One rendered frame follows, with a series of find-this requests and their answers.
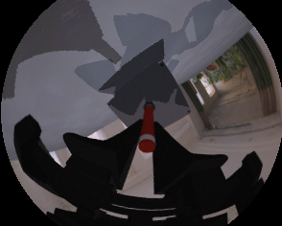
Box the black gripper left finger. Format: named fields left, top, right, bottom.
left=63, top=119, right=143, bottom=191

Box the grey sloped panel with hole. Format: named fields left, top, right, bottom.
left=107, top=61, right=191, bottom=127

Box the dark red peg with white band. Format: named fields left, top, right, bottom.
left=139, top=107, right=156, bottom=153

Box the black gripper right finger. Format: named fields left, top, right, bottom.
left=152, top=122, right=228, bottom=195

